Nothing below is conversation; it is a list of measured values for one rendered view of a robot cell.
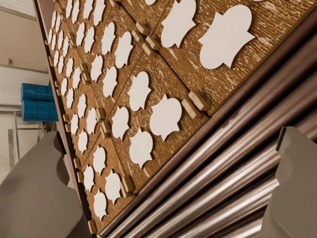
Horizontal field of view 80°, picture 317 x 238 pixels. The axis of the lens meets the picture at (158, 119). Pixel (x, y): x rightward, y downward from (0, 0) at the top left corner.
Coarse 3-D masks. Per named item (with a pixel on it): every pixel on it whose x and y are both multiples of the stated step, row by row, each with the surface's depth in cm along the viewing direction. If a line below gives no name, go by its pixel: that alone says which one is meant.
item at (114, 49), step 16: (112, 0) 80; (112, 16) 85; (128, 16) 75; (112, 32) 82; (128, 32) 72; (112, 48) 84; (128, 48) 72; (96, 64) 94; (112, 64) 84; (128, 64) 73; (96, 80) 94; (112, 80) 81; (96, 96) 96; (112, 96) 82
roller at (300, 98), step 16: (288, 96) 36; (304, 96) 33; (272, 112) 37; (288, 112) 35; (256, 128) 39; (272, 128) 37; (240, 144) 42; (256, 144) 40; (224, 160) 45; (240, 160) 43; (208, 176) 48; (176, 192) 56; (192, 192) 52; (160, 208) 61; (176, 208) 57; (144, 224) 66
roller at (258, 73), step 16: (304, 32) 34; (288, 48) 36; (272, 64) 38; (256, 80) 40; (240, 96) 43; (224, 112) 46; (208, 128) 49; (192, 144) 52; (176, 160) 57; (160, 176) 62; (144, 192) 68; (128, 208) 75; (112, 224) 84
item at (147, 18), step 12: (120, 0) 78; (132, 0) 73; (144, 0) 67; (156, 0) 61; (168, 0) 58; (132, 12) 73; (144, 12) 67; (156, 12) 62; (144, 24) 67; (156, 24) 62
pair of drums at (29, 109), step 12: (24, 84) 466; (24, 96) 460; (36, 96) 476; (48, 96) 493; (24, 108) 433; (36, 108) 448; (48, 108) 464; (24, 120) 445; (36, 120) 460; (48, 120) 476
